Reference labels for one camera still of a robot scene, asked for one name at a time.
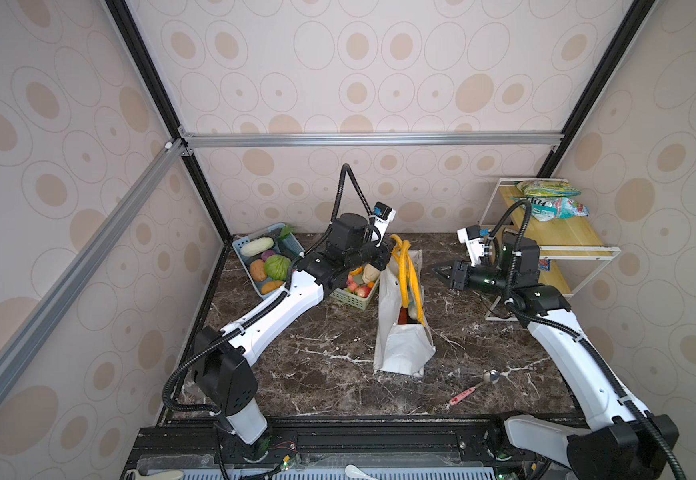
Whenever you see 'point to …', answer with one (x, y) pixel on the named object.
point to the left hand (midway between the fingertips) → (402, 235)
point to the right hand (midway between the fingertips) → (433, 268)
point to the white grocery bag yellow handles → (403, 342)
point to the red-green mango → (363, 291)
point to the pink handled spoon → (490, 376)
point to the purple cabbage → (266, 254)
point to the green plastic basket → (348, 297)
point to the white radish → (257, 245)
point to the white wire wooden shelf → (572, 251)
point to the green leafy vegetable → (286, 230)
